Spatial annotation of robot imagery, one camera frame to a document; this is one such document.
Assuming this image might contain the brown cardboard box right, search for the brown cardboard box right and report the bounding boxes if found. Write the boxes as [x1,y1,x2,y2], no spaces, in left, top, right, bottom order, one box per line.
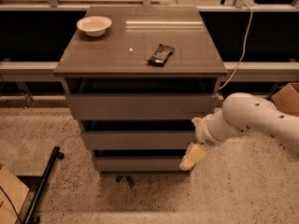
[271,82,299,117]

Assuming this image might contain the grey bottom drawer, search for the grey bottom drawer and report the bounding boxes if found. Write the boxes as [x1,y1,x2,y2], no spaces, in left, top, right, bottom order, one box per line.
[92,157,180,172]

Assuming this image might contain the grey drawer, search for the grey drawer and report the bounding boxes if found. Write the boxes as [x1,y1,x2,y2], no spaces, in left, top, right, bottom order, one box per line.
[92,157,180,172]
[66,94,218,120]
[81,131,194,150]

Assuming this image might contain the thin black cable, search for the thin black cable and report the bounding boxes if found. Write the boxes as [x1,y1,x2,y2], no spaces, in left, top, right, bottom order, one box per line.
[0,186,24,224]

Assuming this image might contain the white bowl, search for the white bowl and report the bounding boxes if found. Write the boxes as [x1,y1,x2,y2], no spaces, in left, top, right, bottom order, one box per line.
[77,16,112,37]

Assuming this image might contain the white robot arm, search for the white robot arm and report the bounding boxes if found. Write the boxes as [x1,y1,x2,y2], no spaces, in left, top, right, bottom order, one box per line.
[179,92,299,171]

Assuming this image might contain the black metal stand bar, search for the black metal stand bar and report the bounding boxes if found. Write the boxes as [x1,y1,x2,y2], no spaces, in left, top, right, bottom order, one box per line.
[23,147,64,224]

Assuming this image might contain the black snack packet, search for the black snack packet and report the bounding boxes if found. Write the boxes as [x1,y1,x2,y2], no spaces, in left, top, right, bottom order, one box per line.
[148,44,175,67]

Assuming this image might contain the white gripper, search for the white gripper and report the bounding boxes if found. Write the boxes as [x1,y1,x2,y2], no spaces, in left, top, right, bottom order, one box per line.
[179,115,223,171]

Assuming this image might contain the white cable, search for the white cable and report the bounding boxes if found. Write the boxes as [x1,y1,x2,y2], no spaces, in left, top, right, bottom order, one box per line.
[218,4,254,91]

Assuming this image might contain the grey drawer cabinet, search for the grey drawer cabinet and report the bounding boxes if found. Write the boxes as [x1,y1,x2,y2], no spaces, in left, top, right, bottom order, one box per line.
[53,6,228,176]

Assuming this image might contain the grey top drawer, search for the grey top drawer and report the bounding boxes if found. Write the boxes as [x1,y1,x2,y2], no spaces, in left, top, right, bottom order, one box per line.
[66,94,218,120]

